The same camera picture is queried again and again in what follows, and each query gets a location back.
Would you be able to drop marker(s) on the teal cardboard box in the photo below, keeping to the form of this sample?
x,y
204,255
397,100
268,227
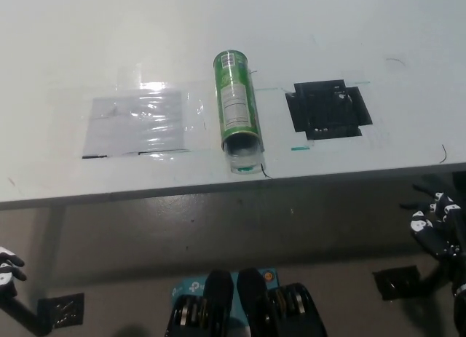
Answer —
x,y
189,288

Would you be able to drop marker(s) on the clear plastic film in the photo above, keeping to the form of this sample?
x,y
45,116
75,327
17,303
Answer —
x,y
196,111

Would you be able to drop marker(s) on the clear plastic taped sheet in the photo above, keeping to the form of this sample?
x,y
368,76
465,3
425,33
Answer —
x,y
134,122

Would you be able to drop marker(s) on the clear plastic chips tray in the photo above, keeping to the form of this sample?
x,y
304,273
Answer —
x,y
244,158

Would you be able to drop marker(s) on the black tape square patch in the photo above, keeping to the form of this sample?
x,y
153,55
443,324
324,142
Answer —
x,y
327,109

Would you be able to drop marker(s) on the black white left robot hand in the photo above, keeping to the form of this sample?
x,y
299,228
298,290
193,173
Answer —
x,y
6,269

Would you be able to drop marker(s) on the green chips can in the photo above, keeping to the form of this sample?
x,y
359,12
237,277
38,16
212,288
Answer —
x,y
234,97

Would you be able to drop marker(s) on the black floor tape patch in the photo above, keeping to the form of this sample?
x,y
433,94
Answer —
x,y
398,280
62,311

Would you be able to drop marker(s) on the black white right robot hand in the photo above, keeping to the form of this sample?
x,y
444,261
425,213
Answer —
x,y
442,235

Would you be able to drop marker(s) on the small teal tape strip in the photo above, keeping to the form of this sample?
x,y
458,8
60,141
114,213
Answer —
x,y
300,147

